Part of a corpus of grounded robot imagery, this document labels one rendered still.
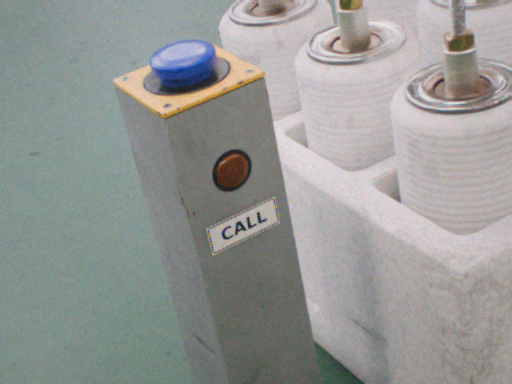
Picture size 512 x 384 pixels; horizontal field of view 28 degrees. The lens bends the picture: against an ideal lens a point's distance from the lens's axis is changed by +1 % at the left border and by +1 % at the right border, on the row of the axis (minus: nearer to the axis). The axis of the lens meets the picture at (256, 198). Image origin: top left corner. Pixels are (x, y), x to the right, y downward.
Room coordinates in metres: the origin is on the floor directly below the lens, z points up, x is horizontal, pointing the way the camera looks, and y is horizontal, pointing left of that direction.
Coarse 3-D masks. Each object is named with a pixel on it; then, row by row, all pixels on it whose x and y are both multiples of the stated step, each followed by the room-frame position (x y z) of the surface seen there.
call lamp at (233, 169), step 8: (224, 160) 0.54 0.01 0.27; (232, 160) 0.54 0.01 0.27; (240, 160) 0.54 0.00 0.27; (224, 168) 0.53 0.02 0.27; (232, 168) 0.54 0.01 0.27; (240, 168) 0.54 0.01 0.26; (248, 168) 0.54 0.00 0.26; (216, 176) 0.53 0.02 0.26; (224, 176) 0.53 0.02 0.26; (232, 176) 0.54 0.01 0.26; (240, 176) 0.54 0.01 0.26; (224, 184) 0.53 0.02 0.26; (232, 184) 0.54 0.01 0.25
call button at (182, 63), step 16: (160, 48) 0.58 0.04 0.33; (176, 48) 0.58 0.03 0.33; (192, 48) 0.57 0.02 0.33; (208, 48) 0.57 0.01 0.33; (160, 64) 0.56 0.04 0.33; (176, 64) 0.55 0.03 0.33; (192, 64) 0.55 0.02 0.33; (208, 64) 0.56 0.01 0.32; (176, 80) 0.56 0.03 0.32; (192, 80) 0.56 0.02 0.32
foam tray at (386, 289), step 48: (288, 144) 0.71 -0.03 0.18; (288, 192) 0.68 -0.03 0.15; (336, 192) 0.63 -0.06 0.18; (384, 192) 0.64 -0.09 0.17; (336, 240) 0.63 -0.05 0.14; (384, 240) 0.57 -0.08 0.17; (432, 240) 0.54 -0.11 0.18; (480, 240) 0.53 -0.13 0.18; (336, 288) 0.64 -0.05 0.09; (384, 288) 0.58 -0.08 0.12; (432, 288) 0.53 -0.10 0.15; (480, 288) 0.51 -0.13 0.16; (336, 336) 0.65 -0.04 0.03; (384, 336) 0.59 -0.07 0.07; (432, 336) 0.53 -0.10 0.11; (480, 336) 0.51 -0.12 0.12
